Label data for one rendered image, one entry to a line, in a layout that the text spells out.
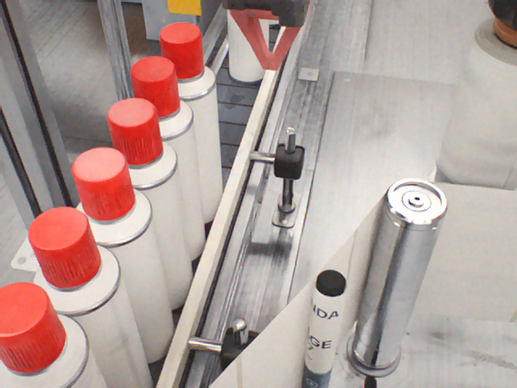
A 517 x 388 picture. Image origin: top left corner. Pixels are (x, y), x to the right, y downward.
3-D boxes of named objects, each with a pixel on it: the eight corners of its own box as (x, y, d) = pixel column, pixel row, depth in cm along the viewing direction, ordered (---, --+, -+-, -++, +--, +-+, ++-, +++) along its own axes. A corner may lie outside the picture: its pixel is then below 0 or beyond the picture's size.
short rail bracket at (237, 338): (256, 414, 50) (255, 343, 41) (186, 399, 51) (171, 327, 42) (263, 380, 52) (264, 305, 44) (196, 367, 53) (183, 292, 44)
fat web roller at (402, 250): (399, 382, 47) (456, 232, 33) (342, 373, 47) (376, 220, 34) (401, 334, 50) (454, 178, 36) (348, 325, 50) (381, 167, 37)
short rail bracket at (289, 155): (297, 221, 66) (303, 139, 57) (271, 217, 66) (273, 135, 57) (301, 200, 68) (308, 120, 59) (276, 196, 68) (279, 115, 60)
